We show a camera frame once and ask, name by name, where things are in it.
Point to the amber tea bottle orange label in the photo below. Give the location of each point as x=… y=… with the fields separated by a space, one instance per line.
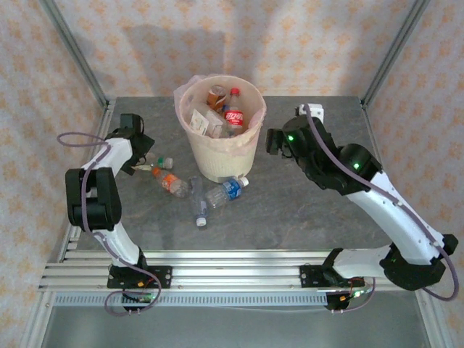
x=217 y=98

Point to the crinkled water bottle blue label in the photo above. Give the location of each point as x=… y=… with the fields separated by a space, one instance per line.
x=226 y=192

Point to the aluminium frame post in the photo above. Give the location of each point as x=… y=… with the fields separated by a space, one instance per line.
x=73 y=47
x=396 y=47

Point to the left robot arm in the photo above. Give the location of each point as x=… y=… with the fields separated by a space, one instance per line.
x=116 y=250

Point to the small circuit board green LED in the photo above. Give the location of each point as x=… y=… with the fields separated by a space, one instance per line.
x=145 y=298
x=357 y=294

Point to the red label cola bottle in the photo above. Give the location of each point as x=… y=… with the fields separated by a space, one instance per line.
x=235 y=116

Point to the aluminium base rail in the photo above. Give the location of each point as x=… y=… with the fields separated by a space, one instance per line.
x=235 y=272

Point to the orange soda bottle orange cap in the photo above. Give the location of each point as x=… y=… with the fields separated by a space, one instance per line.
x=170 y=183

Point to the cream plastic waste bin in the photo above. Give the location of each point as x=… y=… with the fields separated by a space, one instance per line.
x=224 y=159

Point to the aluminium table side rail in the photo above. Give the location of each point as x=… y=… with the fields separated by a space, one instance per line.
x=369 y=119
x=105 y=119

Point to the grey metal lower panel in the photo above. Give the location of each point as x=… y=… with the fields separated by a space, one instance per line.
x=235 y=330

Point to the clear unlabelled bottle white cap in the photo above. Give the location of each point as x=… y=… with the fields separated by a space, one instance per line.
x=198 y=203

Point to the aluminium frame leg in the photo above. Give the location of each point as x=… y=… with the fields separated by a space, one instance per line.
x=435 y=322
x=38 y=322

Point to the clear bottle dark blue label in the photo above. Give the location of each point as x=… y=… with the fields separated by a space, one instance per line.
x=225 y=108

